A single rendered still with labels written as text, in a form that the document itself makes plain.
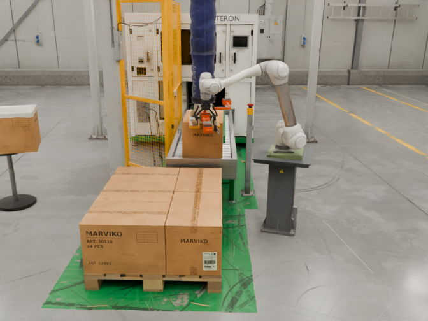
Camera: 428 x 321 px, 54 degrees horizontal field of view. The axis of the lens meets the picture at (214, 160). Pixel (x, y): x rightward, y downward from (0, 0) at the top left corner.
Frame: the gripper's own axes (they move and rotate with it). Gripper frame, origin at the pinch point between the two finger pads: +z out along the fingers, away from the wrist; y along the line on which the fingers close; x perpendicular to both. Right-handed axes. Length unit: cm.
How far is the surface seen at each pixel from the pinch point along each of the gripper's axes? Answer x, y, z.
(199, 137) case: -56, 5, 28
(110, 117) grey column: -125, 103, 24
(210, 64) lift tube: -45, -5, -44
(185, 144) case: -57, 19, 35
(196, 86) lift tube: -45, 7, -24
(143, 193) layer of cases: 20, 51, 54
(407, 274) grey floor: 60, -160, 108
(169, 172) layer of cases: -29, 32, 54
